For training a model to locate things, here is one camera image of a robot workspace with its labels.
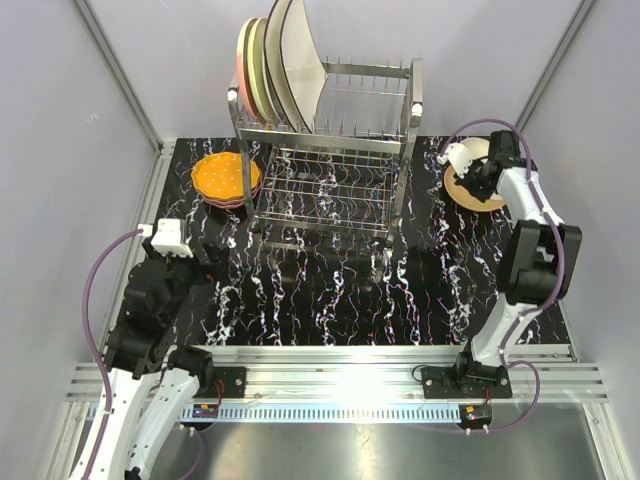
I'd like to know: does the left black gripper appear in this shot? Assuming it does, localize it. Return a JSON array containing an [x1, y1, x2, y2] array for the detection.
[[144, 237, 230, 324]]

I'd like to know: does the tan round plate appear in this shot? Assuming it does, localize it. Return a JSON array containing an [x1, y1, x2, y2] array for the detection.
[[443, 166, 506, 213]]

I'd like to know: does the pink polka dot plate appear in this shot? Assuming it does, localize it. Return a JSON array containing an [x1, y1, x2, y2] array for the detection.
[[197, 187, 263, 204], [202, 196, 245, 209]]

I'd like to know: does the orange polka dot plate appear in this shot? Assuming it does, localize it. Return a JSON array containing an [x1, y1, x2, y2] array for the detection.
[[191, 152, 244, 201]]

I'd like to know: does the white square plate black rim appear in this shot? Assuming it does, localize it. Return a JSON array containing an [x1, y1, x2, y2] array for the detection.
[[280, 1, 327, 132]]

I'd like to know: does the cream round plate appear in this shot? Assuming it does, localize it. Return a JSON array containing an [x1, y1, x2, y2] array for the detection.
[[461, 137, 489, 163]]

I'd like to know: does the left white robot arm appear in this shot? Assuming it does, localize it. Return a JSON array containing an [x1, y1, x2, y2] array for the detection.
[[71, 239, 225, 479]]

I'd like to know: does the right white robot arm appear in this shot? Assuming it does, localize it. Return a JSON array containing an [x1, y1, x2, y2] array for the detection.
[[442, 130, 582, 397]]

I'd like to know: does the steel two-tier dish rack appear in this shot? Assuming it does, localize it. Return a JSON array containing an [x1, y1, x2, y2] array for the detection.
[[227, 58, 424, 254]]

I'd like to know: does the black marble pattern mat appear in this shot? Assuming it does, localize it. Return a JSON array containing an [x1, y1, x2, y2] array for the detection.
[[102, 135, 571, 347]]

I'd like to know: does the pink and cream plate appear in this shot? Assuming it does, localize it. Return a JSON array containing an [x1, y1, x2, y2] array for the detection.
[[236, 17, 260, 119]]

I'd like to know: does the pale green round plate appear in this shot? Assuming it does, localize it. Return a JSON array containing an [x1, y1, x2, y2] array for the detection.
[[247, 17, 276, 122]]

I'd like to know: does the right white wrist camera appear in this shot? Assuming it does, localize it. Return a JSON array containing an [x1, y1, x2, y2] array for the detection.
[[437, 143, 475, 178]]

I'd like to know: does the left aluminium frame post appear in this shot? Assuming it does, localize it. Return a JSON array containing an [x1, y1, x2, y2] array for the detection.
[[70, 0, 165, 155]]

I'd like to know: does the aluminium frame post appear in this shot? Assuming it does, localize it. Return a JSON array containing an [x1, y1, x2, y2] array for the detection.
[[515, 0, 599, 143], [70, 0, 165, 155]]

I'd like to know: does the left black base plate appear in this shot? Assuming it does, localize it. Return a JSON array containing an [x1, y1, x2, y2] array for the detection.
[[195, 366, 248, 400]]

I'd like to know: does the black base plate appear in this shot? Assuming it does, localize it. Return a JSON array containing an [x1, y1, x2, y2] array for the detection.
[[195, 366, 248, 400], [421, 366, 513, 400]]

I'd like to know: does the aluminium mounting rail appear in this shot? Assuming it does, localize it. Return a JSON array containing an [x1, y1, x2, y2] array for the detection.
[[67, 344, 609, 401]]

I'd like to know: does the slotted white cable duct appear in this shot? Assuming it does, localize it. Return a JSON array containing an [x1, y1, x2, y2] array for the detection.
[[179, 403, 461, 424]]

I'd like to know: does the right aluminium frame post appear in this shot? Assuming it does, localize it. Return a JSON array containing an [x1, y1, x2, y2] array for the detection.
[[515, 0, 599, 143]]

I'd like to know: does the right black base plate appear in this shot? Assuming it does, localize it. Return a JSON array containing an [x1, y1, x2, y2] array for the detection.
[[421, 366, 513, 400]]

